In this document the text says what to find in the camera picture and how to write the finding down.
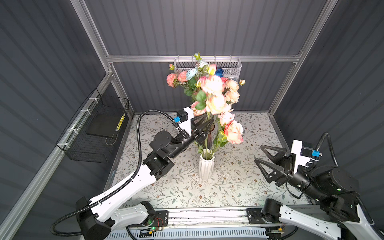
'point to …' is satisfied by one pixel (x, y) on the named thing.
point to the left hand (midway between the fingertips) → (210, 117)
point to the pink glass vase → (209, 141)
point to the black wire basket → (91, 135)
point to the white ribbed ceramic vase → (206, 164)
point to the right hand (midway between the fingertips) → (261, 156)
